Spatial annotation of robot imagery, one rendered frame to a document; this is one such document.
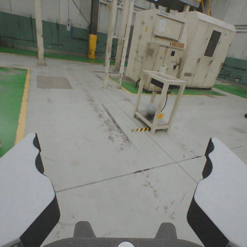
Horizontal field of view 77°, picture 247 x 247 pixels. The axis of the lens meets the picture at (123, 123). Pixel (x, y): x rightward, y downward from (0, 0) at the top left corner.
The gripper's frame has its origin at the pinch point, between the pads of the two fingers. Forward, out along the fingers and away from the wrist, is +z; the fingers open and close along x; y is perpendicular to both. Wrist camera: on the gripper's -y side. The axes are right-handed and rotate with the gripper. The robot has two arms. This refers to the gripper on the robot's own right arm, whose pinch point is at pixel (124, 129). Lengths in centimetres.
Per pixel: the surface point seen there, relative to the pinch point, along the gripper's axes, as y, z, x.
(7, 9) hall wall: -118, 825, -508
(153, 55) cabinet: 22, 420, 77
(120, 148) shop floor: 107, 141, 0
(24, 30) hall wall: -41, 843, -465
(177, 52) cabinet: 14, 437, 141
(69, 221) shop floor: 103, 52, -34
